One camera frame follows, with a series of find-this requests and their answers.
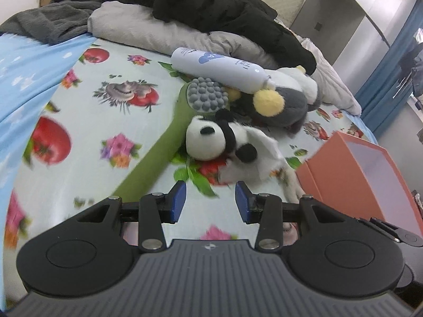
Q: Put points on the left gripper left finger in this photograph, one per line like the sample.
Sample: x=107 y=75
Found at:
x=155 y=209

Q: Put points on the panda plush toy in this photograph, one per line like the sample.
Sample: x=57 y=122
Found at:
x=250 y=155

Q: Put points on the dark grey blanket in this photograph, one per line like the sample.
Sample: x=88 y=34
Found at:
x=54 y=23

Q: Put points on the fruit-print bed sheet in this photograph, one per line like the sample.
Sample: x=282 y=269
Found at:
x=86 y=141

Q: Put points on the hanging dark clothes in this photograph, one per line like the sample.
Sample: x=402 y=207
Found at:
x=411 y=70

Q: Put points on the black jacket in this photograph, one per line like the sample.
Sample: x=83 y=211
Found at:
x=284 y=48

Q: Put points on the green long-handled massage brush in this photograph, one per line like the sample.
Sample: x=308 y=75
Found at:
x=149 y=169

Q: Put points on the white lotion bottle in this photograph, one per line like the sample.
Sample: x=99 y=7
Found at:
x=231 y=72

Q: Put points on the light grey quilt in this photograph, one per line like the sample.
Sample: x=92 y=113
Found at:
x=134 y=25

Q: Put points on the blue curtain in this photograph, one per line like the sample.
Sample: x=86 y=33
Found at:
x=388 y=88

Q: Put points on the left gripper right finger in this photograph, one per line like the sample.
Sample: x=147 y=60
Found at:
x=263 y=209

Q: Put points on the orange cardboard box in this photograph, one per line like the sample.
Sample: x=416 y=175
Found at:
x=361 y=180

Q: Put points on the light blue bed sheet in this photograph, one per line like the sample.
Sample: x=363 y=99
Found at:
x=30 y=73

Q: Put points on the grey white penguin plush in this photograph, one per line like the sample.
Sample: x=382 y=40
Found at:
x=286 y=106

